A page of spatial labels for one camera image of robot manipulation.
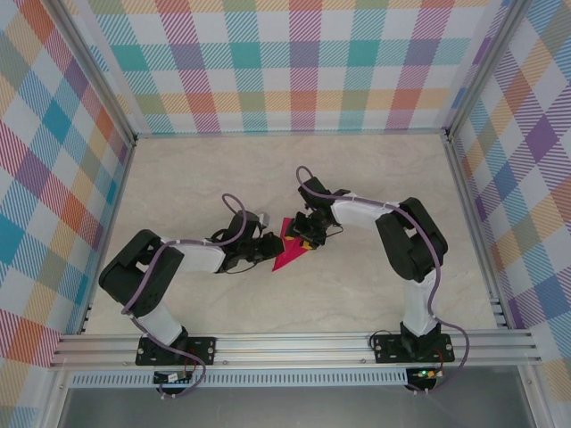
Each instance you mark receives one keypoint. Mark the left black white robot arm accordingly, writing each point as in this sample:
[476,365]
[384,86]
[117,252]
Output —
[143,272]

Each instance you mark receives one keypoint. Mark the aluminium frame post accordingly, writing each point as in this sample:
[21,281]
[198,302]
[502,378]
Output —
[96,76]
[482,67]

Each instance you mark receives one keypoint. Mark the long aluminium mounting rail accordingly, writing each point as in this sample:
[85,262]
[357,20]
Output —
[290,348]

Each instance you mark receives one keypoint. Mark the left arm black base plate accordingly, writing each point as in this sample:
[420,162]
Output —
[201,350]

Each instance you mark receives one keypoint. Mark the pink square paper sheet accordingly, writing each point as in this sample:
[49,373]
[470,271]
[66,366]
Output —
[287,256]

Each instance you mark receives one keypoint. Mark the black circuit board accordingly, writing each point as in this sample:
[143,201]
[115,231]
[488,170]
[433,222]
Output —
[171,378]

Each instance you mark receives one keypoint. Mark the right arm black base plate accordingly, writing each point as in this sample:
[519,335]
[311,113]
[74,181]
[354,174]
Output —
[388,350]

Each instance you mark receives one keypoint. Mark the grey metal panel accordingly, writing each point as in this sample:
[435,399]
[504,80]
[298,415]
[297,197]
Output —
[290,410]

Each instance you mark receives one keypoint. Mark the circuit board with green light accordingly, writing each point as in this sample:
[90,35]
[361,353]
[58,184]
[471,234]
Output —
[426,373]

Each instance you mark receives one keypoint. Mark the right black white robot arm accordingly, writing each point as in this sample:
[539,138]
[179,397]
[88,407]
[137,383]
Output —
[410,241]

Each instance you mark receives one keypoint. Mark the aluminium frame rail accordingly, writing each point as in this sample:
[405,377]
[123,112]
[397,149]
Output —
[467,200]

